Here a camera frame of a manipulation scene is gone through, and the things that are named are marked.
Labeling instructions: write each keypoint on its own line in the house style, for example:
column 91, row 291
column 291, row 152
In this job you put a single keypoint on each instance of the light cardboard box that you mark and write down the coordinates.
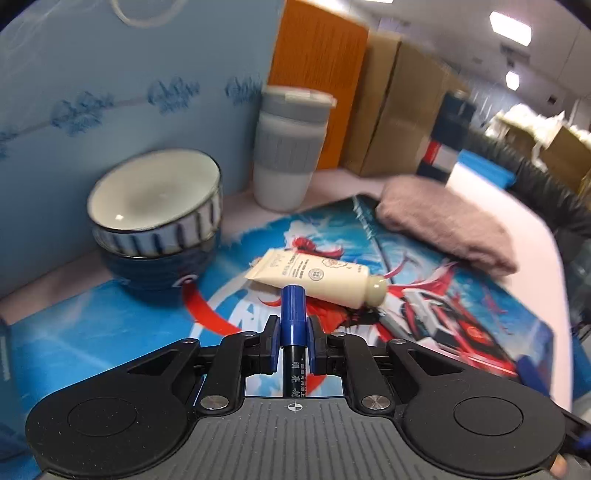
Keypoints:
column 376, row 92

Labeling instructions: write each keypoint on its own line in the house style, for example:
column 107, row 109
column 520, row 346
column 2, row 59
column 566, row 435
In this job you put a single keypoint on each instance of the grey and white tumbler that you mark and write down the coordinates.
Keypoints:
column 286, row 152

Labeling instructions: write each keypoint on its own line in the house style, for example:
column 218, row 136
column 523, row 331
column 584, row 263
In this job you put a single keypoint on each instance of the cream squeeze tube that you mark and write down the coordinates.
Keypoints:
column 314, row 277

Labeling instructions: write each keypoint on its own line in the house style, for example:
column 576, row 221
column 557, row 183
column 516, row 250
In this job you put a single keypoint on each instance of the dark blue bowl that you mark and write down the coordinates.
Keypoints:
column 147, row 274

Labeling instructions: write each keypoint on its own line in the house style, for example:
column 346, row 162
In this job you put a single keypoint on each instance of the brown cardboard box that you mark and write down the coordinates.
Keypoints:
column 415, row 115

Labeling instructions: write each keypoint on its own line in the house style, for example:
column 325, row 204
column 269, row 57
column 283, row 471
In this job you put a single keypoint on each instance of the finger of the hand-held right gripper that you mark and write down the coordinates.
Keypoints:
column 531, row 374

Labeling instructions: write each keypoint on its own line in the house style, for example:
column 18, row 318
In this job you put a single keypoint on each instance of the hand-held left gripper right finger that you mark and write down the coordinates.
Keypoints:
column 312, row 344

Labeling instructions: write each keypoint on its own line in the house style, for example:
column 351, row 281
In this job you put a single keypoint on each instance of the grey-pink folded towel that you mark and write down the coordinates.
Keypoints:
column 443, row 221

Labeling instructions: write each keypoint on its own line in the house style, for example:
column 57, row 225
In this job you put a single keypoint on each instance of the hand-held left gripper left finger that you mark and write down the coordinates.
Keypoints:
column 275, row 342

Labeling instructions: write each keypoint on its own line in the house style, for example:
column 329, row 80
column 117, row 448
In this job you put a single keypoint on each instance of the blue printed desk mat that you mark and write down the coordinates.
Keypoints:
column 138, row 323

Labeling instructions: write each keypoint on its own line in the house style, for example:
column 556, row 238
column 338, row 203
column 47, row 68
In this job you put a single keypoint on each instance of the cardboard boxes with white foam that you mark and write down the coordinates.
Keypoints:
column 545, row 134

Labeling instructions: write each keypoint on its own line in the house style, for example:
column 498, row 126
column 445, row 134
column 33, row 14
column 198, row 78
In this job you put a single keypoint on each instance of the orange board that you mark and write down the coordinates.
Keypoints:
column 318, row 50

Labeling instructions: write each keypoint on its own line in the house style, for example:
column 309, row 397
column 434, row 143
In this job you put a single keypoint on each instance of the white bowl with blue stripes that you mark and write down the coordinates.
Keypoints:
column 152, row 194

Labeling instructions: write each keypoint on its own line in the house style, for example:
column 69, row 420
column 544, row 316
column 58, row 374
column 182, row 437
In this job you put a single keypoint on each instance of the dark blue box red label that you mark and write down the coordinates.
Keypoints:
column 450, row 124

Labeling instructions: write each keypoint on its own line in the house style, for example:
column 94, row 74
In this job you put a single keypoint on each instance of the ceiling light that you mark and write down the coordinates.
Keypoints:
column 512, row 81
column 510, row 28

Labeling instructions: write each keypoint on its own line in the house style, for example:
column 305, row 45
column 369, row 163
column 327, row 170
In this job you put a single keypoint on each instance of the blue plastic crate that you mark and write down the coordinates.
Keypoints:
column 485, row 170

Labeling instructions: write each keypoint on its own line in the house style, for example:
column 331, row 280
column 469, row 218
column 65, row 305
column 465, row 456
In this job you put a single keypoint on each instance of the blue marker pen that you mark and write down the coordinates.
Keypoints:
column 293, row 323

